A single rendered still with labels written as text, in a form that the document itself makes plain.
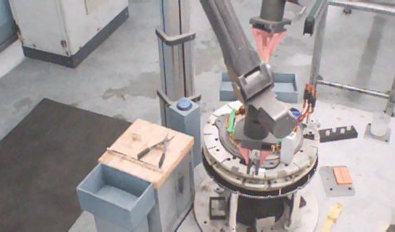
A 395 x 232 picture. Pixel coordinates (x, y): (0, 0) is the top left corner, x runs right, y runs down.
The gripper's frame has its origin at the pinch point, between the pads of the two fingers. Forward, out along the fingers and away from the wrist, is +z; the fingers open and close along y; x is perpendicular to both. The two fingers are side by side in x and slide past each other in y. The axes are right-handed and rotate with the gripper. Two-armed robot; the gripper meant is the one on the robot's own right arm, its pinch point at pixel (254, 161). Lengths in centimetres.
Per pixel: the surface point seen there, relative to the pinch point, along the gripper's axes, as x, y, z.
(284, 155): 8.1, 7.2, 4.1
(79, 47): 200, -137, 97
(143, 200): -5.7, -26.9, 12.7
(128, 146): 11.0, -35.9, 10.1
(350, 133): 58, 30, 34
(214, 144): 12.3, -11.9, 7.0
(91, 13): 219, -133, 80
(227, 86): 49, -13, 13
